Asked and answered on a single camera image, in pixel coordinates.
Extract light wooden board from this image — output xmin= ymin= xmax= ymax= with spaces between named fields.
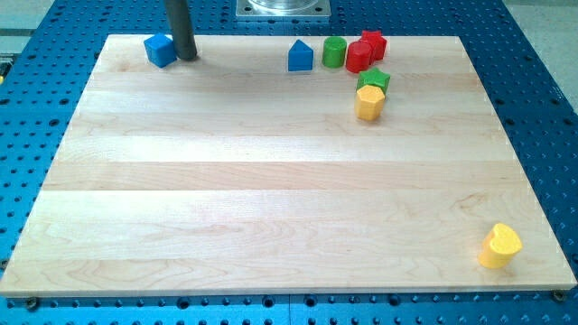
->
xmin=1 ymin=34 xmax=576 ymax=297

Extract yellow hexagon block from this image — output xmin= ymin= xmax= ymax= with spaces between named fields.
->
xmin=354 ymin=85 xmax=386 ymax=121

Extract blue house-shaped block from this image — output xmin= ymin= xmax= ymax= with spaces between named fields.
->
xmin=287 ymin=40 xmax=314 ymax=71

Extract green star block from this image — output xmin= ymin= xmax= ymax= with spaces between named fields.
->
xmin=356 ymin=68 xmax=391 ymax=94

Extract green cylinder block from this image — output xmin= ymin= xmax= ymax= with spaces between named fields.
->
xmin=322 ymin=36 xmax=348 ymax=69

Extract red cylinder block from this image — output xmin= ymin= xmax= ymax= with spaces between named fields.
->
xmin=345 ymin=41 xmax=373 ymax=73

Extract red star block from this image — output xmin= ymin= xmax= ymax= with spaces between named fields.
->
xmin=361 ymin=30 xmax=387 ymax=62

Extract blue cube block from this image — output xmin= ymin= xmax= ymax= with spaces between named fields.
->
xmin=144 ymin=33 xmax=177 ymax=68

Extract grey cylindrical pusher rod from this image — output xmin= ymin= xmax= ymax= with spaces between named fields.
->
xmin=163 ymin=0 xmax=198 ymax=60

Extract yellow heart block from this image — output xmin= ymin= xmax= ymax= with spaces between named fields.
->
xmin=478 ymin=223 xmax=523 ymax=269

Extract blue perforated metal table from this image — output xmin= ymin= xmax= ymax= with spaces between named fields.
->
xmin=1 ymin=1 xmax=577 ymax=324

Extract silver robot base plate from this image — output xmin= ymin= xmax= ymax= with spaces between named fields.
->
xmin=236 ymin=0 xmax=331 ymax=18

